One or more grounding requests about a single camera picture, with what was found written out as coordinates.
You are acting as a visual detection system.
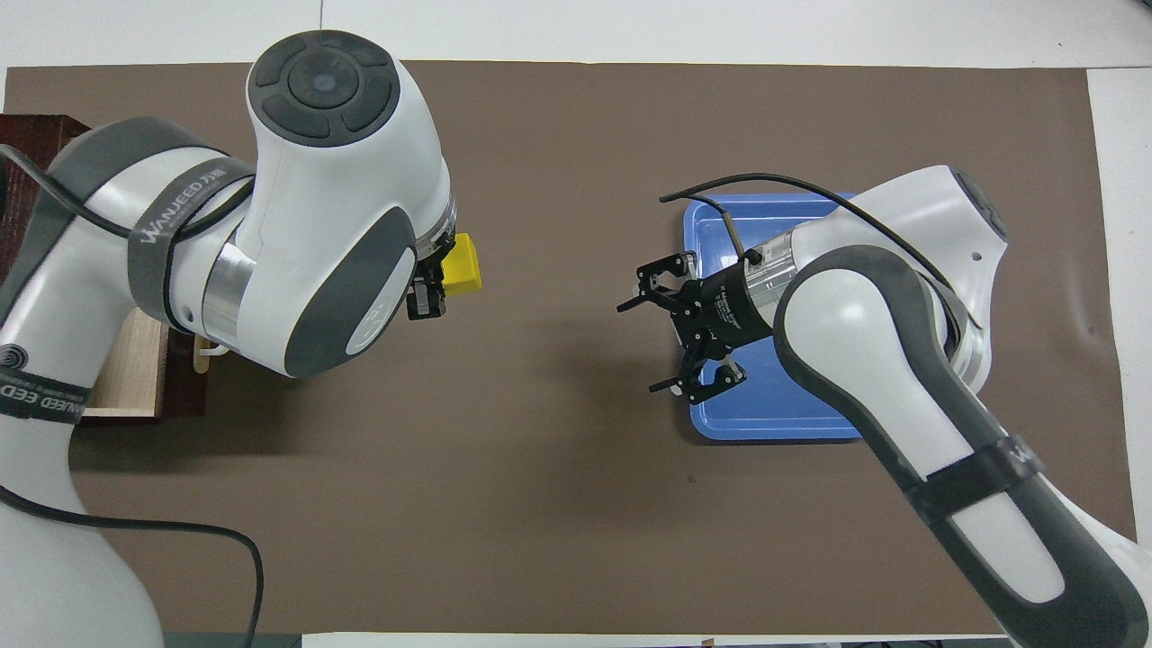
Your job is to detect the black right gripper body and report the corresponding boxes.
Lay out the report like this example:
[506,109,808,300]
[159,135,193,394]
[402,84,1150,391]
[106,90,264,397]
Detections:
[677,263,777,363]

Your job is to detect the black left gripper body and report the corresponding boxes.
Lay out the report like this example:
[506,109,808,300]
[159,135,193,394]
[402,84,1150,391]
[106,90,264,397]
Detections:
[414,236,451,287]

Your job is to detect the yellow cube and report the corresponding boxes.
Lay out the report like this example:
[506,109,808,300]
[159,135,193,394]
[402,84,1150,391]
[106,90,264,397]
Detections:
[443,231,483,298]

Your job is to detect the blue plastic tray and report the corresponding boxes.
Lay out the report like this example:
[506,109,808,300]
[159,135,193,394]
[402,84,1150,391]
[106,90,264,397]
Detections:
[680,193,867,443]

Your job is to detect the brown table mat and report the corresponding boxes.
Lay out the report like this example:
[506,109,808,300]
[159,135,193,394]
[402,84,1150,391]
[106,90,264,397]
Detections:
[3,59,1148,636]

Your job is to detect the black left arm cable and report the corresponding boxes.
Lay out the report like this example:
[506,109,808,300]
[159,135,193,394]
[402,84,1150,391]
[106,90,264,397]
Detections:
[0,142,266,648]

